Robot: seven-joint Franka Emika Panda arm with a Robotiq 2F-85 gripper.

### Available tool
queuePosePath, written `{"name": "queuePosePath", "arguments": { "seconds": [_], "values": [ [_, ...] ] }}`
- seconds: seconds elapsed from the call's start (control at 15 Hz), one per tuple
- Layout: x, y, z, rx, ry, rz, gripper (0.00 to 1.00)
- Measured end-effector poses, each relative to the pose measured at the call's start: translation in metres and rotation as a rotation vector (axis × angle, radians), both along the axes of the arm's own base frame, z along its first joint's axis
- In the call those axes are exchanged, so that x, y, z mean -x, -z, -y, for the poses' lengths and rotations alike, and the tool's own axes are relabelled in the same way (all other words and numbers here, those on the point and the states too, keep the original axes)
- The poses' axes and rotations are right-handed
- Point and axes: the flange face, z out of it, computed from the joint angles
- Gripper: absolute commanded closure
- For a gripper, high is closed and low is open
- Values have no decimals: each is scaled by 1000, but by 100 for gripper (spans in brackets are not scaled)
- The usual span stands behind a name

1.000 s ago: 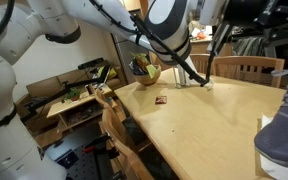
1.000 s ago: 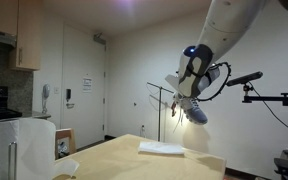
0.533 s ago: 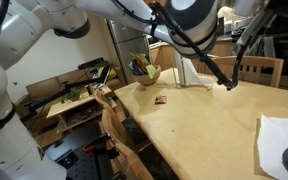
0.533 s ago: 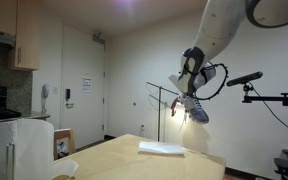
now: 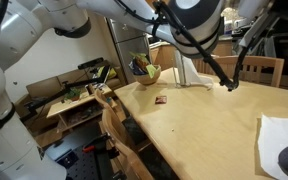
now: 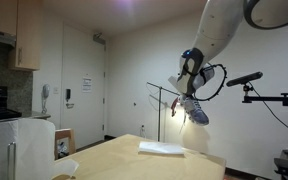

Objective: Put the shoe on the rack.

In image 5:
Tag wooden bowl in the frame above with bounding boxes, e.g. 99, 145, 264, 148
132, 64, 162, 87

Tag small brown packet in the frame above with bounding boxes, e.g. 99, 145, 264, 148
154, 95, 168, 105

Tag yellow green snack packet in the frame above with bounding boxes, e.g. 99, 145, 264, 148
145, 63, 158, 80

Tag dark blue snack packet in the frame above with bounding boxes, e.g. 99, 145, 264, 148
128, 59, 146, 76

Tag metal paper towel holder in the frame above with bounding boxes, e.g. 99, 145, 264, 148
171, 64, 192, 90

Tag kitchen counter with cabinets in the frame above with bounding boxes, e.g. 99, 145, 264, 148
149, 39, 234, 72

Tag yellow green cushion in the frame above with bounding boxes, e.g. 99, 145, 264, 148
95, 65, 118, 81

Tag stainless steel refrigerator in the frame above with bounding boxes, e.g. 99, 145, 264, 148
106, 18, 153, 84

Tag white paper towel roll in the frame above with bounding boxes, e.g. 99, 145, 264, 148
174, 53, 215, 91

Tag small potted plant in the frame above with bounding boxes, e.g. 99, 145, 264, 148
63, 87, 83, 103

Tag wooden coffee table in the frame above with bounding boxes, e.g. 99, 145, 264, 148
46, 84, 118, 134

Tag beige sofa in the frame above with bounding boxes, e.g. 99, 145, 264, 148
12, 59, 123, 148

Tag white countertop container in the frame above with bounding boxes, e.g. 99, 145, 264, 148
223, 20, 234, 36

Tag silver toaster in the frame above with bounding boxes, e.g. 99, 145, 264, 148
232, 18, 249, 34

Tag wide wooden chair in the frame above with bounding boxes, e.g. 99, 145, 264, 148
210, 55, 286, 88

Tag grey hanging towel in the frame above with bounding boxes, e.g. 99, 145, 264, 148
248, 34, 278, 58

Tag black stereo camera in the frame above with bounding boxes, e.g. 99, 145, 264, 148
77, 57, 105, 70

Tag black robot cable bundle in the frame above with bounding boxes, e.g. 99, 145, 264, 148
113, 0, 275, 92

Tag clamp with orange handle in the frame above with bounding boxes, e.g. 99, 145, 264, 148
82, 133, 112, 155

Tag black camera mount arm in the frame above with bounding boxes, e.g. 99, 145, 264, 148
19, 64, 112, 123

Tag perforated black base plate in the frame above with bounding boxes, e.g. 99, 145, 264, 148
45, 133, 127, 180

